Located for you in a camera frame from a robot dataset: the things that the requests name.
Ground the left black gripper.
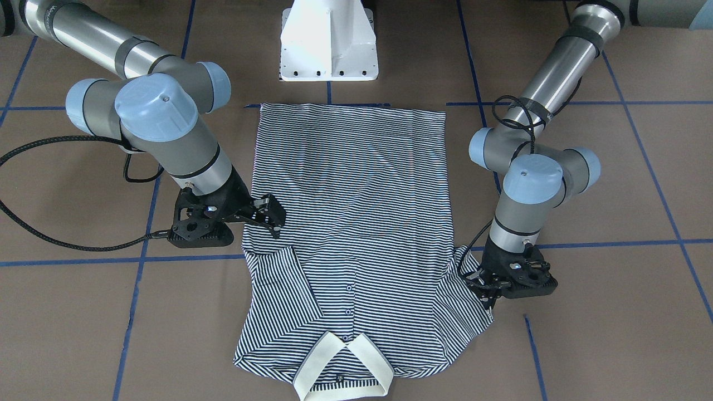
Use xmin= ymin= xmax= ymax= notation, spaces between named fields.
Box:
xmin=458 ymin=239 xmax=552 ymax=310

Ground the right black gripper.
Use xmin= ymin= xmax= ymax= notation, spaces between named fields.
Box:
xmin=194 ymin=168 xmax=287 ymax=239

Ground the navy white striped polo shirt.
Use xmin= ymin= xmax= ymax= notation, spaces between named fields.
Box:
xmin=234 ymin=102 xmax=494 ymax=400

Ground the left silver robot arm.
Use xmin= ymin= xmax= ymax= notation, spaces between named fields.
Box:
xmin=457 ymin=1 xmax=711 ymax=309

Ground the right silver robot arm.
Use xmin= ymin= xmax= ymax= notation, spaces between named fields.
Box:
xmin=2 ymin=1 xmax=286 ymax=248

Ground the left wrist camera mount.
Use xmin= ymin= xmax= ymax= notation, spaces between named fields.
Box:
xmin=502 ymin=244 xmax=559 ymax=299

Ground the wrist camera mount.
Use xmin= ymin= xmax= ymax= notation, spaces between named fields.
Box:
xmin=502 ymin=244 xmax=559 ymax=299
xmin=167 ymin=187 xmax=235 ymax=248

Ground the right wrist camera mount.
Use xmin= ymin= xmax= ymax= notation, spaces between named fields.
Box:
xmin=167 ymin=187 xmax=235 ymax=248

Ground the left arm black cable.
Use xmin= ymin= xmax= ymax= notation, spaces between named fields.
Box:
xmin=461 ymin=95 xmax=558 ymax=262

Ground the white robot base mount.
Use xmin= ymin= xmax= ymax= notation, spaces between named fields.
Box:
xmin=279 ymin=1 xmax=379 ymax=82

